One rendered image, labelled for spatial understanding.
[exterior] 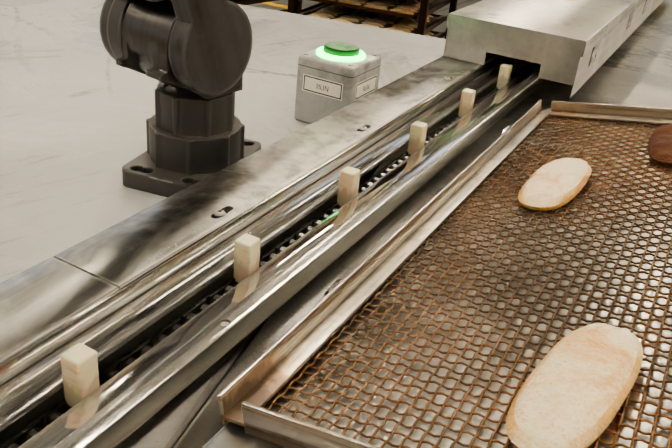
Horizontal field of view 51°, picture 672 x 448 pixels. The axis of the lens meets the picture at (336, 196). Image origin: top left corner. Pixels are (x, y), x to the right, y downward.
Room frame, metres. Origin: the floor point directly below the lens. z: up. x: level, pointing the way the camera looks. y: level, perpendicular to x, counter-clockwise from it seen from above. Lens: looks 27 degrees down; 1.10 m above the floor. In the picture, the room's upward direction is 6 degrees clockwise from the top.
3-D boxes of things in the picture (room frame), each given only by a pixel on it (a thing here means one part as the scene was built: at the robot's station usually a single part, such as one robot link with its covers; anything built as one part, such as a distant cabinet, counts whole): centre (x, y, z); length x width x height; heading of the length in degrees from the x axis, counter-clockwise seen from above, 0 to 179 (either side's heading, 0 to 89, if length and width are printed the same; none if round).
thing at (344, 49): (0.76, 0.01, 0.90); 0.04 x 0.04 x 0.02
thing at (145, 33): (0.57, 0.14, 0.94); 0.09 x 0.05 x 0.10; 146
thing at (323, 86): (0.76, 0.01, 0.84); 0.08 x 0.08 x 0.11; 63
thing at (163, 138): (0.59, 0.13, 0.86); 0.12 x 0.09 x 0.08; 164
